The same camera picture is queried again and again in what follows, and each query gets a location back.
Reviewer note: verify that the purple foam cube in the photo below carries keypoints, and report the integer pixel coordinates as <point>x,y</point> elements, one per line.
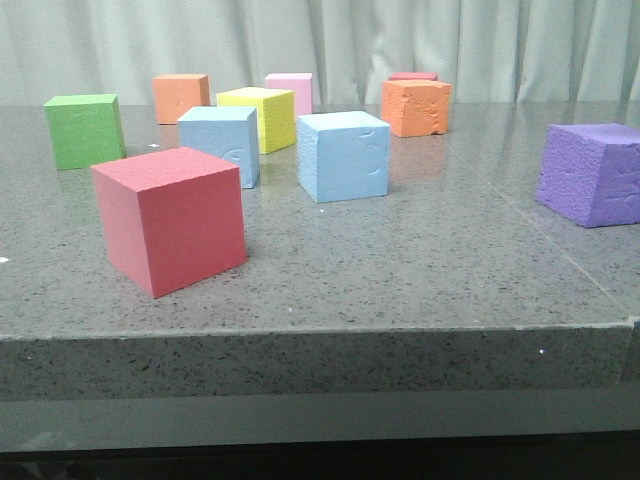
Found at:
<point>590,174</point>

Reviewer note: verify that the green foam cube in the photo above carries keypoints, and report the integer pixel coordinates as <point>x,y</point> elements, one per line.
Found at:
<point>85,130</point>

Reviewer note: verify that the large red foam cube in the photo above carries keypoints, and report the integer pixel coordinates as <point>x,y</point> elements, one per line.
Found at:
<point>171,218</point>

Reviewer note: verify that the smooth light blue foam cube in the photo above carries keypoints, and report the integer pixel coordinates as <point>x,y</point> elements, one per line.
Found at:
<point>228,132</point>

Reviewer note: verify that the rough light blue foam cube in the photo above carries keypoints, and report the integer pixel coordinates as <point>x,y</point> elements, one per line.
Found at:
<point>343,155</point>

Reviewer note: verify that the yellow foam cube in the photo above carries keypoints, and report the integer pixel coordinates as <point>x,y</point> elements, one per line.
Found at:
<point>276,122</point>

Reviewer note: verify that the rough orange foam cube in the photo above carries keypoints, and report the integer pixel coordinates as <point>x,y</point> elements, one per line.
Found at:
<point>415,107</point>

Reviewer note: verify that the grey pleated curtain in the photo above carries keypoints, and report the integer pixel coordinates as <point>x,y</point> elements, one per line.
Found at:
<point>499,51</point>

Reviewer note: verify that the smooth orange foam cube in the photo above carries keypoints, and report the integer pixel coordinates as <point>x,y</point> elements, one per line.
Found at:
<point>175,94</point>

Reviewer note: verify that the pink foam cube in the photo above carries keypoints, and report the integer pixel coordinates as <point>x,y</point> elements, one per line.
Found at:
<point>300,83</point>

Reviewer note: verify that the far red foam cube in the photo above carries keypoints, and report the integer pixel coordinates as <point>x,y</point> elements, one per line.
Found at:
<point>430,76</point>

